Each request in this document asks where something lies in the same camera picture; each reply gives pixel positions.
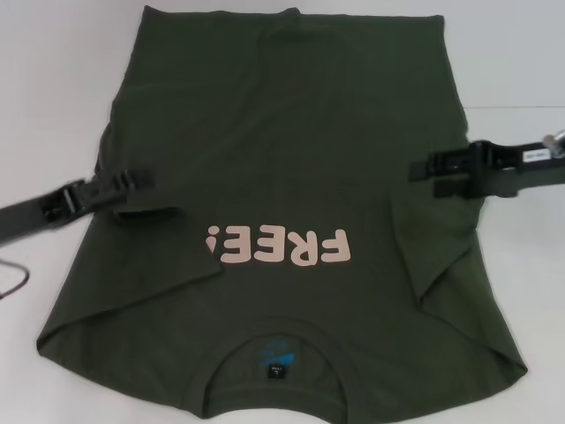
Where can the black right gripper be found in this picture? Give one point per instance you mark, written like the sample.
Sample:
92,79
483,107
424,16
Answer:
521,165

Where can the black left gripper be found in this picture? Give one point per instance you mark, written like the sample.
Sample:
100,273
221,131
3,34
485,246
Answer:
48,205

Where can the dark green FREE t-shirt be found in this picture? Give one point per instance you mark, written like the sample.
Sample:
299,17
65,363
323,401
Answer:
282,132

